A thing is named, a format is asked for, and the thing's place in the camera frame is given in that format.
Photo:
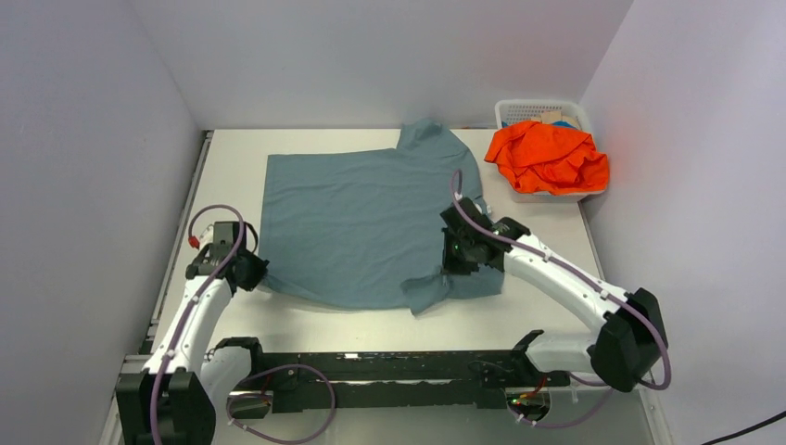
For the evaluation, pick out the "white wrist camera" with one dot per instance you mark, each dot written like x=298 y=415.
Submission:
x=485 y=209
x=203 y=239

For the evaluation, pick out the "white plastic laundry basket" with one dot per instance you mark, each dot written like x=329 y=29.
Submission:
x=512 y=111

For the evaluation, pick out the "tan item in basket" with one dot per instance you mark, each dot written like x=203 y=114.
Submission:
x=547 y=117

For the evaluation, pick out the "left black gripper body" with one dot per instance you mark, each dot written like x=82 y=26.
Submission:
x=255 y=270

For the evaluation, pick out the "orange t shirt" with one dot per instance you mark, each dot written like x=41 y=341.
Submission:
x=537 y=157

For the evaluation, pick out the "grey-blue t shirt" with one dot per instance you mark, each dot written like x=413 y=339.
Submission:
x=363 y=230

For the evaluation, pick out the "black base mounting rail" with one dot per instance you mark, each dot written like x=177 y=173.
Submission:
x=300 y=381

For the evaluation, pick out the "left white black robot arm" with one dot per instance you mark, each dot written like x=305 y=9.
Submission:
x=176 y=396

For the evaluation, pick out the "blue garment in basket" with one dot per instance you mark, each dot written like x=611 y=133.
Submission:
x=564 y=124

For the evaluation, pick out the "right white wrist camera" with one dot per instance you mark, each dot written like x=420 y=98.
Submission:
x=485 y=209

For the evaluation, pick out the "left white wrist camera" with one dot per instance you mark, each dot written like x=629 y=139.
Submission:
x=203 y=239

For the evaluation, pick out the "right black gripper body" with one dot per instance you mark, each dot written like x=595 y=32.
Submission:
x=457 y=259

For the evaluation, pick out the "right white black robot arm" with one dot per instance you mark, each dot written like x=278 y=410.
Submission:
x=625 y=344

